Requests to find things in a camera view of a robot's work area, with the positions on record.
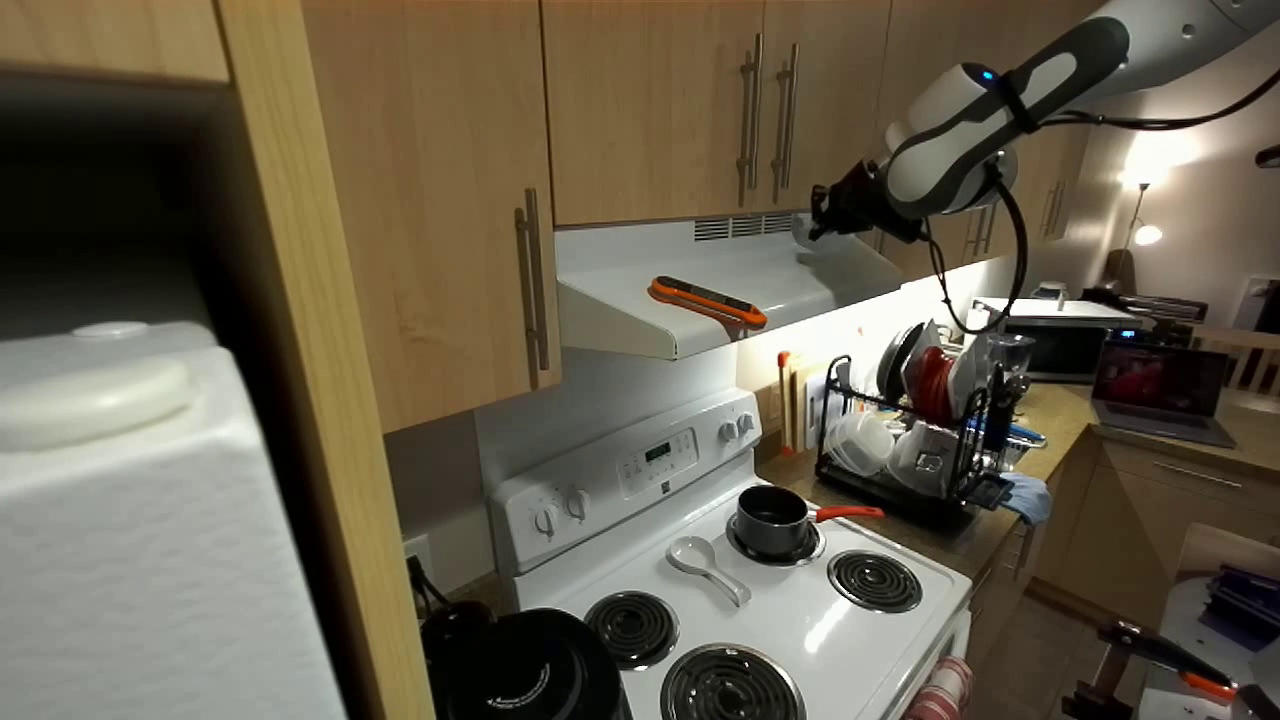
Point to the black orange stand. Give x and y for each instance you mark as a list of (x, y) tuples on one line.
[(1161, 652)]

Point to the white fridge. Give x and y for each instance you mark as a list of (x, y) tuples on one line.
[(135, 572)]

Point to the white electric stove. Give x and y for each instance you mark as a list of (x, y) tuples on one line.
[(801, 616)]

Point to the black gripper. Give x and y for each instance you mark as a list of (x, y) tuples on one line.
[(881, 204)]

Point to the white side table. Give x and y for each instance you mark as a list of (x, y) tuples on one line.
[(1203, 554)]

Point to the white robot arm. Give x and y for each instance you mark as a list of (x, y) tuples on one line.
[(1015, 106)]

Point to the red white striped towel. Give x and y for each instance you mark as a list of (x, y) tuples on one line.
[(940, 695)]

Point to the white range hood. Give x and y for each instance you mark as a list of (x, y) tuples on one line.
[(612, 320)]

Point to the tall wooden side panel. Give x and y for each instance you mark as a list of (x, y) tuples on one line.
[(340, 561)]

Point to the dark frying pan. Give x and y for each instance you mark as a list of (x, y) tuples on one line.
[(903, 360)]

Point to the white round lid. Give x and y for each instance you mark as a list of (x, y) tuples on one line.
[(82, 401)]

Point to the black kettle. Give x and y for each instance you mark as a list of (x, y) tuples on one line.
[(520, 675)]

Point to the white plastic container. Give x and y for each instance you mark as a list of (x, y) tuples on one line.
[(881, 446)]

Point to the dark blue box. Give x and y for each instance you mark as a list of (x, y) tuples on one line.
[(1244, 604)]

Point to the red bowl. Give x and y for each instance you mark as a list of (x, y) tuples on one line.
[(928, 384)]

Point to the blue cloth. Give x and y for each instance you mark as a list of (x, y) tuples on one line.
[(1025, 502)]

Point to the small black coil burner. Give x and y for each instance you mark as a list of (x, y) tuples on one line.
[(873, 582), (629, 630)]

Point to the single-door wooden wall cabinet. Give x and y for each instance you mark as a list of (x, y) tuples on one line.
[(425, 200)]

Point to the white plate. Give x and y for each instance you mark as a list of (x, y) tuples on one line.
[(975, 364)]

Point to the short two-door wooden cabinet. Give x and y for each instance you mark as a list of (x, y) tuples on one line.
[(643, 106)]

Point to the open laptop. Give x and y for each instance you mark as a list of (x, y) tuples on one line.
[(1161, 380)]

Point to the white stove knob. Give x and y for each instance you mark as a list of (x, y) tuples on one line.
[(724, 429), (544, 522), (573, 505), (747, 427)]

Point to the white microwave oven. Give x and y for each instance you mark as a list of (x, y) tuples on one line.
[(1064, 349)]

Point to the wooden peninsula base cabinet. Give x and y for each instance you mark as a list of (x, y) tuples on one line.
[(1133, 534)]

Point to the orange black hand tool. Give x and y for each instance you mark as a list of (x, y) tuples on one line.
[(705, 306)]

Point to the wooden board orange grip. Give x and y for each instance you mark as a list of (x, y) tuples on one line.
[(781, 401)]

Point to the wooden drawer base cabinet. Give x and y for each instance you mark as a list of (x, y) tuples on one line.
[(1001, 602)]

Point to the large black coil burner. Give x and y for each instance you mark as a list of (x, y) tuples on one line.
[(772, 559), (730, 686)]

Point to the lit floor lamp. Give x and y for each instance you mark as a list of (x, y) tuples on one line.
[(1151, 232)]

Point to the white spoon rest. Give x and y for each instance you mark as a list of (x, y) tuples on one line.
[(691, 554)]

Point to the deep wooden cabinet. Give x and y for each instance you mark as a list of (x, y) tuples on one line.
[(107, 33)]

